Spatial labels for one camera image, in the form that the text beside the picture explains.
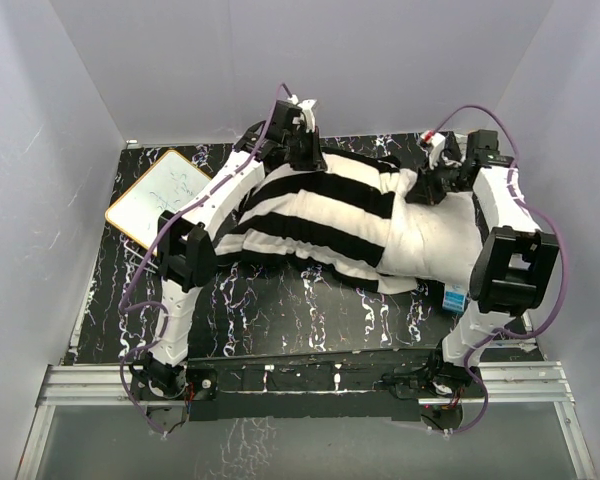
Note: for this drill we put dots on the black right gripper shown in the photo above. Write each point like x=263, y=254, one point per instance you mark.
x=422, y=191

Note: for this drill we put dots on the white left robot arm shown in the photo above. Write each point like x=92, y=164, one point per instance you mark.
x=186, y=255

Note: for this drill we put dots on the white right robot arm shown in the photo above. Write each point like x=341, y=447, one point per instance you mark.
x=514, y=267

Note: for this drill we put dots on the black white striped pillowcase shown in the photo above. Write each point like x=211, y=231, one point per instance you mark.
x=340, y=218

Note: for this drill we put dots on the yellow framed whiteboard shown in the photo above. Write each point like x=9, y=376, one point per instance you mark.
x=169, y=184

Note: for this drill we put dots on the aluminium table frame rail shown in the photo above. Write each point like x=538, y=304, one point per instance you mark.
x=506, y=382

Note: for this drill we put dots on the white pillow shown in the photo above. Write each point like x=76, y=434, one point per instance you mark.
x=422, y=242

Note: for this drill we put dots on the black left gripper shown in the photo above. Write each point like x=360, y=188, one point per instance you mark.
x=316, y=161

